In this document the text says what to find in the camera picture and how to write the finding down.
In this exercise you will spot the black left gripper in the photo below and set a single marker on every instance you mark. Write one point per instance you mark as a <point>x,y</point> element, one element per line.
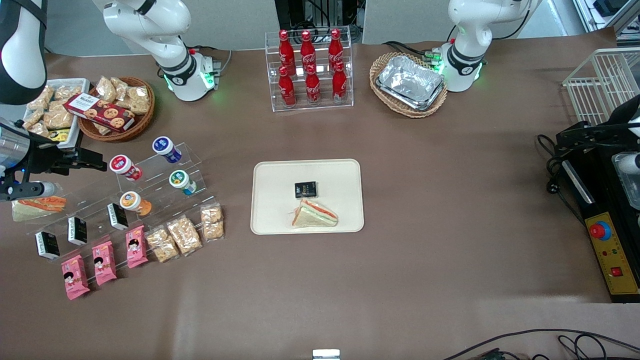
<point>607,131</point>

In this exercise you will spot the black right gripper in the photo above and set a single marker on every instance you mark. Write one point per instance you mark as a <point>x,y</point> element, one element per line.
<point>46,159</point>

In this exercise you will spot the green lid yogurt cup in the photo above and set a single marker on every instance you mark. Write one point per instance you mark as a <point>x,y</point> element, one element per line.
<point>181,181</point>

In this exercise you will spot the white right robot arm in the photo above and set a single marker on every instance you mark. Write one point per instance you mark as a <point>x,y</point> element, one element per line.
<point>145,25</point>

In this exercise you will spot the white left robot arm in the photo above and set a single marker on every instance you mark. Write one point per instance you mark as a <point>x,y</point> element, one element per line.
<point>462,30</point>

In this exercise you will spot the white rectangular tray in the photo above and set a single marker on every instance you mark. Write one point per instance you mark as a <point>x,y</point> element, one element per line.
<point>82,87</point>

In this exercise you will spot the silver foil tray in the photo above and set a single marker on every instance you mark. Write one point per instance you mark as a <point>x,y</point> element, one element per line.
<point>412,77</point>
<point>427,105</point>

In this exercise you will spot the beige plastic tray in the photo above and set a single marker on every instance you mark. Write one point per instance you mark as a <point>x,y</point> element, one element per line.
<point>340,200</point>

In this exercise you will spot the clear bag of brown snacks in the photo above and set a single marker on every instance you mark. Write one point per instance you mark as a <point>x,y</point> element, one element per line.
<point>33,118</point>
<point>106,89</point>
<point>138,100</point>
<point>67,92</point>
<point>59,119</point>
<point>36,130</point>
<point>41,98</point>
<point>101,129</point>
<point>212,222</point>
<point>162,245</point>
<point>120,86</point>
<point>184,235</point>

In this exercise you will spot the red lid yogurt cup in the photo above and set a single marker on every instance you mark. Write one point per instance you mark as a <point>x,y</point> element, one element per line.
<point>125,167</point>

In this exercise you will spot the yellow snack packet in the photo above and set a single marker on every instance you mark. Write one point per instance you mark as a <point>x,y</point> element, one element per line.
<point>60,135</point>

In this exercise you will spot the red cookie box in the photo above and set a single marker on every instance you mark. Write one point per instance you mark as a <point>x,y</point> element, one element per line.
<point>100,112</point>

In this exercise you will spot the clear acrylic stepped display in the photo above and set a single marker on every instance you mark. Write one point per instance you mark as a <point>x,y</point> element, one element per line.
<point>90,220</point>

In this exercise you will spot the orange lid yogurt cup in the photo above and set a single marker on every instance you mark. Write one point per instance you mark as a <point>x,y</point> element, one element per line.
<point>134,203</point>

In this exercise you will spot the small black box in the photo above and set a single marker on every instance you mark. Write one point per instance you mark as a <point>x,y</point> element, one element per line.
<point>118,216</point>
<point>47,245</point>
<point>77,231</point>

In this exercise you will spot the black machine box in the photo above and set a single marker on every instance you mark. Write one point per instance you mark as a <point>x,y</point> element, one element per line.
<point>600,195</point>

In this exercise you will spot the dark brown wicker basket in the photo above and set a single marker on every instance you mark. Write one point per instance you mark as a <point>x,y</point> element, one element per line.
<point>142,122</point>

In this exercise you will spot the clear plastic container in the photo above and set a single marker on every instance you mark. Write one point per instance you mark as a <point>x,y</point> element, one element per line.
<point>627,187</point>

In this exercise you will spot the wrapped triangle sandwich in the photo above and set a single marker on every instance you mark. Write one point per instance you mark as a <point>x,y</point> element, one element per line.
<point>315,215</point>
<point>37,209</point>

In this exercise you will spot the blue lid yogurt cup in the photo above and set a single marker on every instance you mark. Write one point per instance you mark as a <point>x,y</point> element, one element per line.
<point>166,148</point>

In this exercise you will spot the pink snack packet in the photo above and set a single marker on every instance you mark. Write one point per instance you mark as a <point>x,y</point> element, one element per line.
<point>75,277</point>
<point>104,263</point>
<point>136,246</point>

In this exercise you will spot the red emergency stop button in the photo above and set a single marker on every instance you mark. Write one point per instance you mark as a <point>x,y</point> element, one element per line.
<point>600,230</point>

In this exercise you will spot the yellow control panel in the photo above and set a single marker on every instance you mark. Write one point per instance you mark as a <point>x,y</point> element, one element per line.
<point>617,255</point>

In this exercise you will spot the brown table cover sheet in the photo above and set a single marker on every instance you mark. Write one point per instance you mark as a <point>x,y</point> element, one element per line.
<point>450,225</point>

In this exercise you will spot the light wicker basket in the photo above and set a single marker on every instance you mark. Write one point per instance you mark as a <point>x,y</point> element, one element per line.
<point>385,102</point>

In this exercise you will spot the red cola bottle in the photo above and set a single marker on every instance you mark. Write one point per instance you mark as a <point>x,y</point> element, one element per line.
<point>313,87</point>
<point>284,50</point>
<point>307,49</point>
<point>340,86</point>
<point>287,90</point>
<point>335,47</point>

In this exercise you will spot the flat black packet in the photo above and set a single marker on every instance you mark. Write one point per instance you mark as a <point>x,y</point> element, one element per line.
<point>306,189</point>

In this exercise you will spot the clear acrylic bottle rack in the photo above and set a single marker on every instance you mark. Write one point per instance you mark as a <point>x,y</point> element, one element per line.
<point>345,95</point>

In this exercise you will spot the black equipment cabinet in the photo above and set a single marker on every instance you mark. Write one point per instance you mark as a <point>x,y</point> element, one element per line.
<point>287,12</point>

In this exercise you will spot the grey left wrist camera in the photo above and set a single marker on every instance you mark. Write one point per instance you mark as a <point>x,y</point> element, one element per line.
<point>629,162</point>

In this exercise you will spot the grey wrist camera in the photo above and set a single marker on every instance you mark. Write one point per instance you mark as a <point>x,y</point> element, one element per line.
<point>629,162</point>
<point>30,190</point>

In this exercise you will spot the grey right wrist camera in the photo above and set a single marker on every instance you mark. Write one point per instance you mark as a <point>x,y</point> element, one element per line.
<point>30,190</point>

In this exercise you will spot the grey metal shelf frame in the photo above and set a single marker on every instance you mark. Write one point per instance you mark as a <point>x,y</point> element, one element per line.
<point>607,15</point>

